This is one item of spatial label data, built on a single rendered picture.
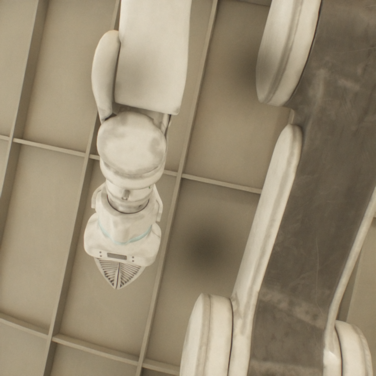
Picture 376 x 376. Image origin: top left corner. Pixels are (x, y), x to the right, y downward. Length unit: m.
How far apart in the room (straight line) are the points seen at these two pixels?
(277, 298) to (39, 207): 0.62
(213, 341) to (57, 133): 0.62
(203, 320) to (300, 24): 0.36
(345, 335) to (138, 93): 0.43
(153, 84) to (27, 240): 0.74
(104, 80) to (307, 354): 0.41
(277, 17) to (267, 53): 0.04
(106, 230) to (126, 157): 0.17
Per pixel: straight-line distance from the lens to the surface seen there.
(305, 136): 0.57
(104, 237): 0.65
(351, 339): 0.70
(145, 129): 0.47
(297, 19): 0.54
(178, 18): 0.44
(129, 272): 0.77
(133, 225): 0.61
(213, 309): 0.66
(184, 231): 0.99
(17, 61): 1.21
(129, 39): 0.44
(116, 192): 0.57
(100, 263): 0.76
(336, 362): 0.68
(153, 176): 0.53
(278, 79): 0.55
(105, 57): 0.44
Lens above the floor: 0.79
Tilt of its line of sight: 2 degrees down
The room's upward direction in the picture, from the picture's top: 12 degrees clockwise
